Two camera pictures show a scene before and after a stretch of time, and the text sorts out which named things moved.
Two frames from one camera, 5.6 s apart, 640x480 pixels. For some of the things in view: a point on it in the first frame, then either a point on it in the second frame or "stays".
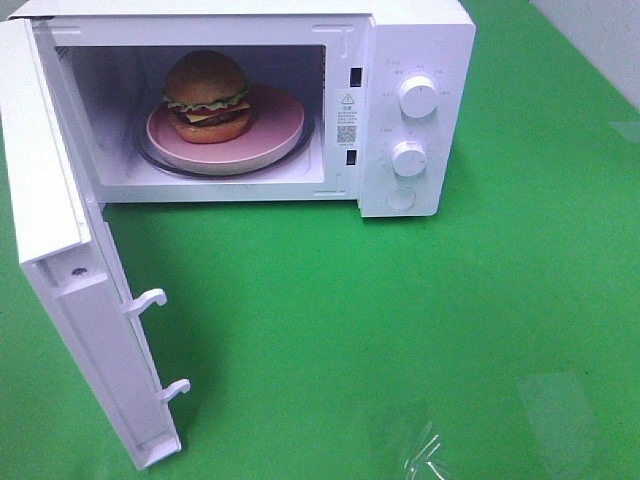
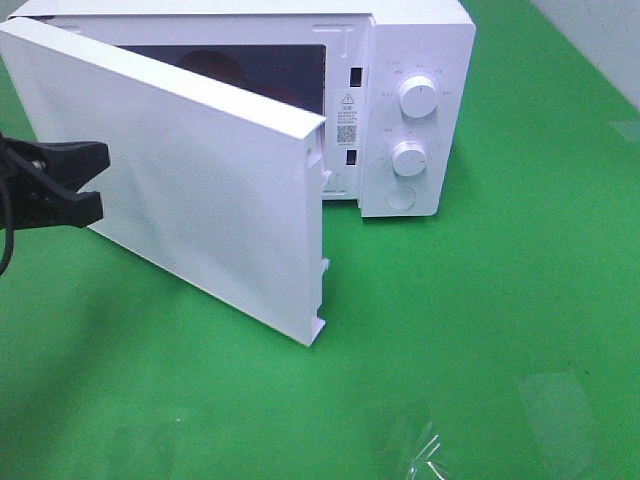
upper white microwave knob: [418, 96] stays
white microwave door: [65, 243] → [217, 181]
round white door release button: [400, 197] stays
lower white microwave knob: [408, 158] stays
